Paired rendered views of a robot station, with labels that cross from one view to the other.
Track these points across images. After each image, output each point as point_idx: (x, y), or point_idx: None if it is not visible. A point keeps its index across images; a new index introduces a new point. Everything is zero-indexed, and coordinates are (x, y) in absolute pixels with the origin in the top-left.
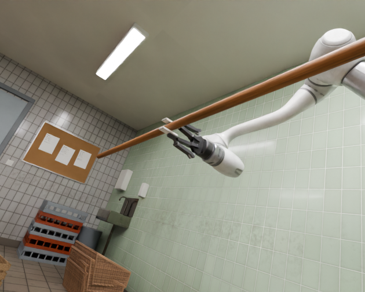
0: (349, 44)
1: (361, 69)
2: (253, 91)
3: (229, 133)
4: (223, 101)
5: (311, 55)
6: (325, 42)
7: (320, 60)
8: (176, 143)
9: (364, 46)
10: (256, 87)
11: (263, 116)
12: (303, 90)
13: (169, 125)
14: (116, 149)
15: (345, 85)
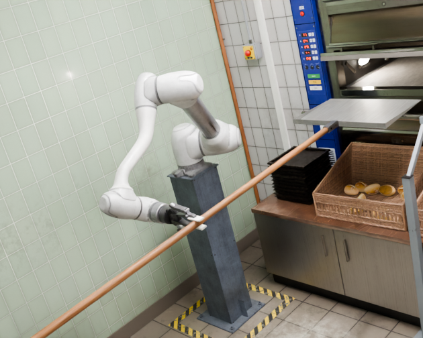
0: (286, 158)
1: (198, 100)
2: (260, 181)
3: (127, 179)
4: (246, 190)
5: (182, 92)
6: (199, 90)
7: (280, 165)
8: (195, 229)
9: (289, 159)
10: (261, 179)
11: (142, 147)
12: (154, 109)
13: (204, 220)
14: (108, 292)
15: (185, 108)
